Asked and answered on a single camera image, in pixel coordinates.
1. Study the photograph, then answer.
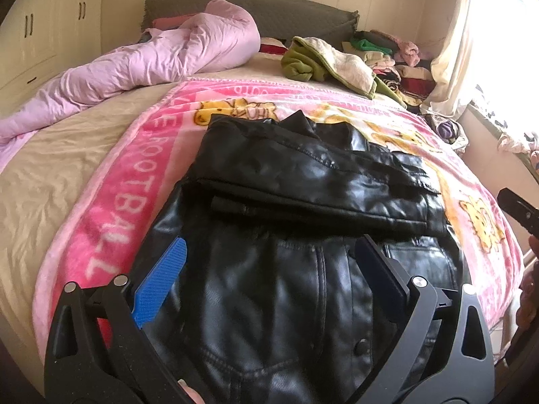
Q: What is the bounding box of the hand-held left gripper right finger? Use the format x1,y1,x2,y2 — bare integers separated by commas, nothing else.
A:
349,235,496,404

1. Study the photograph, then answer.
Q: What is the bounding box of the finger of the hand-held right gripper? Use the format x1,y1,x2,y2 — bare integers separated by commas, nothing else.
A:
498,188,539,237

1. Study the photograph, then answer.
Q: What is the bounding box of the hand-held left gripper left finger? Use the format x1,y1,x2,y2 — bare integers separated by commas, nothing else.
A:
44,238,195,404

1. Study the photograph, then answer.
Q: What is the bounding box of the black leather jacket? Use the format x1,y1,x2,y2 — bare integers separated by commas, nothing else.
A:
139,111,466,404

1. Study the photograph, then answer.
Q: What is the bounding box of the pile of folded clothes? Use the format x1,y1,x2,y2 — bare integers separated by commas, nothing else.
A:
343,29,437,112

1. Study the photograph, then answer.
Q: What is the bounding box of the person's left hand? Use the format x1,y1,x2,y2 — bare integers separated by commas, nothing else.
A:
178,381,208,404

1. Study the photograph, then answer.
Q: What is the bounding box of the white floral cloth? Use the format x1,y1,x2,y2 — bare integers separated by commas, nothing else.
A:
472,84,539,166

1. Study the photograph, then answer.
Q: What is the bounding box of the pink printed blanket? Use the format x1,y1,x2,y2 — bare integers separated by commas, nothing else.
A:
31,78,525,351

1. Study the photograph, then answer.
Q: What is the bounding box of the purple floral cloth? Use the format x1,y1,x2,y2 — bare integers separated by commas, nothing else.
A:
423,113,471,155

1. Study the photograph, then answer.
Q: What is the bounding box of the beige bed sheet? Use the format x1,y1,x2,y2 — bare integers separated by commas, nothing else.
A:
0,57,295,334

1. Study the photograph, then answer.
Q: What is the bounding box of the cream curtain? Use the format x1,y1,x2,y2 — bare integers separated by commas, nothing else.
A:
421,0,481,115

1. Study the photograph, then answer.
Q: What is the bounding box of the green and cream blanket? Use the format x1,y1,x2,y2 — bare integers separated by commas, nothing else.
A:
281,36,407,108

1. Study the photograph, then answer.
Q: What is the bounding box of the lilac duvet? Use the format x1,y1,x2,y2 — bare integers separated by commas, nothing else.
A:
0,0,261,144

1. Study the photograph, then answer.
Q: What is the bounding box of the red and white pillow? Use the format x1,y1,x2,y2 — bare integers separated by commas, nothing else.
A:
258,37,294,56

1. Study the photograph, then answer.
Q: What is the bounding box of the grey padded headboard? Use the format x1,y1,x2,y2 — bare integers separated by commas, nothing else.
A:
143,0,361,45

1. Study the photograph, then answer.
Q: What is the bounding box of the white wardrobe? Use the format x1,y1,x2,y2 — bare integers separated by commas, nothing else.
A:
0,0,107,107

